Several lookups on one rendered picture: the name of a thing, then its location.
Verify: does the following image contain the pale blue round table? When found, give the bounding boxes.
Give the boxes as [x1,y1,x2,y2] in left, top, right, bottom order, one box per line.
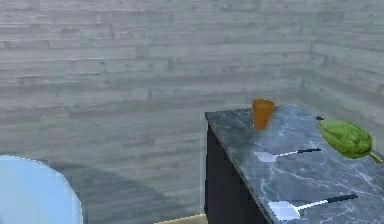
[0,154,84,224]

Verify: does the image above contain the silver spatula black handle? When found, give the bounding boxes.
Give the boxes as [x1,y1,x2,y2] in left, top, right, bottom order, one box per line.
[254,147,322,164]
[267,193,359,222]

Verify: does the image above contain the black marble-top counter cabinet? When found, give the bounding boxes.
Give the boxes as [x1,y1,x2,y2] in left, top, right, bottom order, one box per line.
[204,104,384,224]

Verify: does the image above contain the green leafy vegetable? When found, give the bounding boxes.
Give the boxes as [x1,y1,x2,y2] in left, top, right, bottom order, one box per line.
[315,115,384,164]

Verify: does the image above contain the orange plastic cup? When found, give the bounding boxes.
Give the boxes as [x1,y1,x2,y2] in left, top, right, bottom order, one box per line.
[251,98,276,131]

